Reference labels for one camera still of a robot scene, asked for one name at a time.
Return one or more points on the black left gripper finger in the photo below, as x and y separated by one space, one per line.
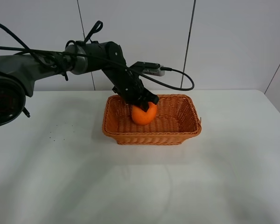
150 97
143 105

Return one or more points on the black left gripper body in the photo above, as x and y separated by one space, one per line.
126 84

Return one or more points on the orange fruit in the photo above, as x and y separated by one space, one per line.
141 117

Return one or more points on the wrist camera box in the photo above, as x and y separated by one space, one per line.
153 69

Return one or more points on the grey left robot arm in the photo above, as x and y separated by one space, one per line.
19 72

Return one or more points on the orange wicker basket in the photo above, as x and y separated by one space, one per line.
176 121

